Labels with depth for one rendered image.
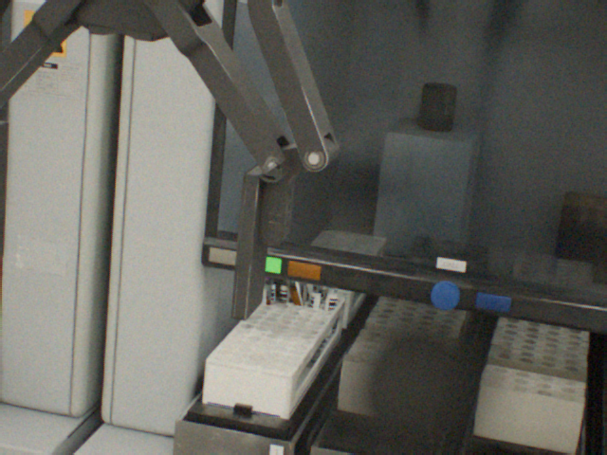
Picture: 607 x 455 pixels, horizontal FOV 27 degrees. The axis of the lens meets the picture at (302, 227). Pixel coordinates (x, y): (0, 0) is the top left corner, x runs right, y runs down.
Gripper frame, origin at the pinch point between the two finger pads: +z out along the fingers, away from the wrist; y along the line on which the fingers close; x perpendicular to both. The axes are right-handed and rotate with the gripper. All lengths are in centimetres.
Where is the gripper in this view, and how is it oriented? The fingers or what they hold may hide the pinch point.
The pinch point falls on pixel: (113, 264)
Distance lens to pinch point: 61.0
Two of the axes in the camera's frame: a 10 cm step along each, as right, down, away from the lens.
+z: -1.0, 9.6, 2.7
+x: 2.3, -2.4, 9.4
